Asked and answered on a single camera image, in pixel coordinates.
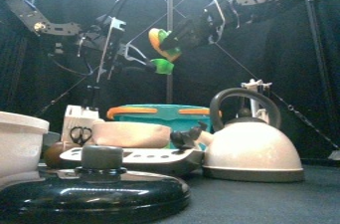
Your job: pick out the vertical metal frame pole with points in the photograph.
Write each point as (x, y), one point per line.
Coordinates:
(169, 19)

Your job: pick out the black toy scissors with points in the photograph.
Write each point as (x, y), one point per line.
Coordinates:
(80, 134)

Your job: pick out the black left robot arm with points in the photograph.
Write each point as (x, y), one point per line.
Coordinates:
(21, 9)

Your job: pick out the black frame post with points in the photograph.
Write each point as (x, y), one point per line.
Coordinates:
(316, 78)

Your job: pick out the green corn husk piece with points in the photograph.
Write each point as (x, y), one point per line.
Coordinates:
(163, 66)

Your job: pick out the white knife block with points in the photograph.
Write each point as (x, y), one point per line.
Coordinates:
(79, 116)

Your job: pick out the white toy pot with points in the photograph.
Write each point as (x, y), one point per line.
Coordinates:
(20, 145)

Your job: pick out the brown round toy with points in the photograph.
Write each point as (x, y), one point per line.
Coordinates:
(55, 155)

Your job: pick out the orange green toy carrot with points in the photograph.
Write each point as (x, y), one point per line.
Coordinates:
(156, 40)

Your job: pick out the beige toy bowl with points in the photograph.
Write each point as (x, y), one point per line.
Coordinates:
(131, 135)

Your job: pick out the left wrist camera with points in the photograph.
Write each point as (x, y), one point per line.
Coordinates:
(111, 12)

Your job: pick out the black pot lid grey knob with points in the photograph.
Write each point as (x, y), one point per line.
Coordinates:
(97, 194)

